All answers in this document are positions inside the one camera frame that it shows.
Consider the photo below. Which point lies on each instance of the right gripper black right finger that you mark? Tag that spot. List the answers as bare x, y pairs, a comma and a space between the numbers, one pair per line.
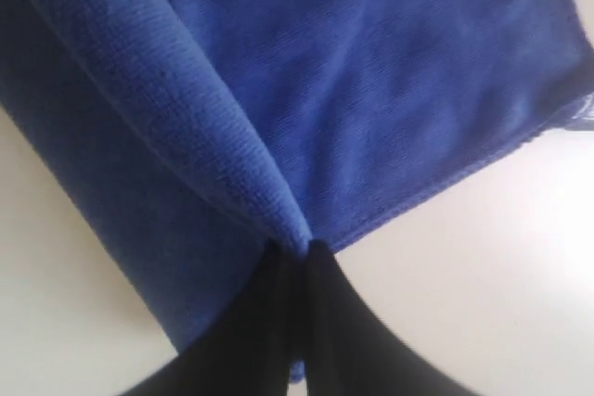
348, 350

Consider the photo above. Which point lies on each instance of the blue terry towel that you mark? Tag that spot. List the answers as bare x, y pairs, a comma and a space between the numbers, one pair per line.
190, 133

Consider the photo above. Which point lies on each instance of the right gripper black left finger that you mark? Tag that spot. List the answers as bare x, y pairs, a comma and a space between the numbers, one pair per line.
251, 347

